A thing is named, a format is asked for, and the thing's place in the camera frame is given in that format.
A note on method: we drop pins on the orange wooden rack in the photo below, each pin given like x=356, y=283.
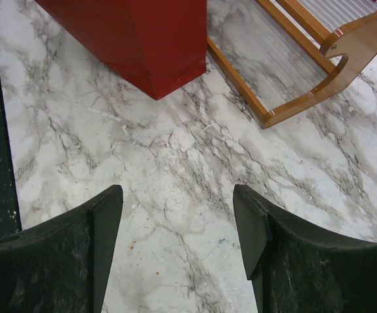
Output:
x=281, y=60

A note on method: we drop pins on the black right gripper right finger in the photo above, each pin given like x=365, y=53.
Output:
x=297, y=266

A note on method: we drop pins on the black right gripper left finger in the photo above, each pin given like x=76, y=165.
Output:
x=62, y=264

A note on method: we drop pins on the brown red paper bag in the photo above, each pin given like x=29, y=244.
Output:
x=157, y=46

